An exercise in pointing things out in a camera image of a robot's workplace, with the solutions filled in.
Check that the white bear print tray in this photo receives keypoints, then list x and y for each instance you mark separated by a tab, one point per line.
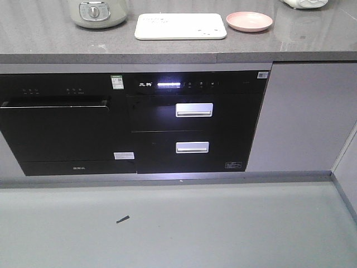
180	26

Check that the pink round plate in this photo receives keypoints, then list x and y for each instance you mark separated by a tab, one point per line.
249	21

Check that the black built-in sterilizer cabinet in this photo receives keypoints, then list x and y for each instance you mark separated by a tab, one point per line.
237	97

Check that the black floor tape strip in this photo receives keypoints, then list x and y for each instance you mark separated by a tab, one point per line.
123	219

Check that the black built-in dishwasher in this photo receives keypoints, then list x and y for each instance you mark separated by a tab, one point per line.
66	124

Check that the grey cabinet door panel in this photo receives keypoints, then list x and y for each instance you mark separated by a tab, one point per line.
307	114

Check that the cream rice cooker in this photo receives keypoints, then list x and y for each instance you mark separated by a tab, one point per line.
98	14

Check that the white appliance at corner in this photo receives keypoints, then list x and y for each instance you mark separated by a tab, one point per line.
305	4

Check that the silver lower drawer handle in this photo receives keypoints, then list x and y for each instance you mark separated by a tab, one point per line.
192	147

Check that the silver drawer handle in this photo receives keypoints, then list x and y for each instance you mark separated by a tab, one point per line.
194	109
192	147

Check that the silver upper drawer handle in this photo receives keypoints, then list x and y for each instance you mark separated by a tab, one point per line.
194	109

